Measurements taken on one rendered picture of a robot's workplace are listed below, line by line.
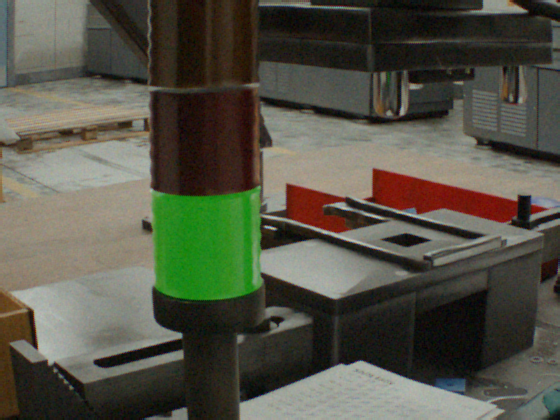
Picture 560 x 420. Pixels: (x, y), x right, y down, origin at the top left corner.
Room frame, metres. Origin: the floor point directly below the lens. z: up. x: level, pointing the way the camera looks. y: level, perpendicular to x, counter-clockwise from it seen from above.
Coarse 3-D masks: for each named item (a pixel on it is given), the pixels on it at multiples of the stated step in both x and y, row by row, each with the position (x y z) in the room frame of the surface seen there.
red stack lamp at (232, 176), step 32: (160, 96) 0.31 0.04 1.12; (192, 96) 0.30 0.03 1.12; (224, 96) 0.30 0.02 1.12; (256, 96) 0.32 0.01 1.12; (160, 128) 0.31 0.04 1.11; (192, 128) 0.30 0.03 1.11; (224, 128) 0.30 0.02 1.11; (256, 128) 0.32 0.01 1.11; (160, 160) 0.31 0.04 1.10; (192, 160) 0.30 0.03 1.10; (224, 160) 0.30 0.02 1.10; (256, 160) 0.32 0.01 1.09; (160, 192) 0.31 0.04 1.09; (192, 192) 0.30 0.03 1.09; (224, 192) 0.30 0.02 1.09
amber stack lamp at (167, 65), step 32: (160, 0) 0.31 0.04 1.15; (192, 0) 0.30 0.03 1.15; (224, 0) 0.30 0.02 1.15; (256, 0) 0.32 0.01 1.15; (160, 32) 0.31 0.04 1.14; (192, 32) 0.30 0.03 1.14; (224, 32) 0.30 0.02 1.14; (256, 32) 0.32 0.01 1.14; (160, 64) 0.31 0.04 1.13; (192, 64) 0.30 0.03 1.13; (224, 64) 0.30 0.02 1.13; (256, 64) 0.32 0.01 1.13
